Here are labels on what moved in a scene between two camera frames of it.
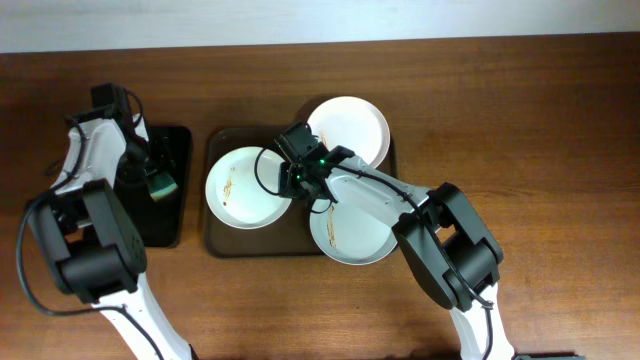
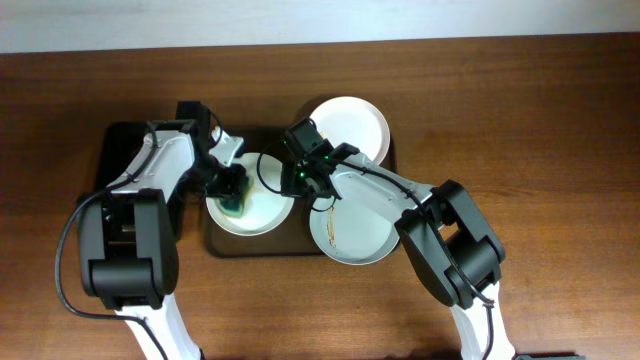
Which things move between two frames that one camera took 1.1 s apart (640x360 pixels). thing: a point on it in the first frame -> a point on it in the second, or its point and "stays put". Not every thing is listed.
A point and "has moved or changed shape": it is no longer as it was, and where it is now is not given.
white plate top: (354, 123) stays put
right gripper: (291, 181) stays put
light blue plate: (348, 235) stays put
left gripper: (151, 167) -> (232, 185)
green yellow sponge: (162, 185) has moved or changed shape
